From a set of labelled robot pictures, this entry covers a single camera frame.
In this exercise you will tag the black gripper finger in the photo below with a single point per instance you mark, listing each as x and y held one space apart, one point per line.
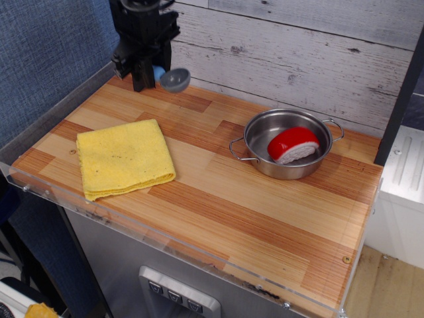
143 75
162 54

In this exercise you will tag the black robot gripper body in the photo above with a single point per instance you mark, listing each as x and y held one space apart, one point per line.
139 24

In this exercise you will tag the blue and grey scoop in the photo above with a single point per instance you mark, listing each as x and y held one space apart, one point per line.
173 81

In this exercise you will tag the small steel pot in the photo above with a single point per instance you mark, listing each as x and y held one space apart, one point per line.
263 127

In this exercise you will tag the yellow folded cloth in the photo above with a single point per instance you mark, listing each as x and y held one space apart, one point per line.
121 159

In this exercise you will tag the red and white toy food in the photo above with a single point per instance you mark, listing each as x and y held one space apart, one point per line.
292 144

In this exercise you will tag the silver control panel with buttons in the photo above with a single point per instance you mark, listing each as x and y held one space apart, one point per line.
154 283

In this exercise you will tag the yellow object bottom left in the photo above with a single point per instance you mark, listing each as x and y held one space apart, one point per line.
40 310

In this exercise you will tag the clear acrylic table guard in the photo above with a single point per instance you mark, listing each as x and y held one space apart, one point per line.
294 243

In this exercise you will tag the white appliance at right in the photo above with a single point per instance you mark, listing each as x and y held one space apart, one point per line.
395 226

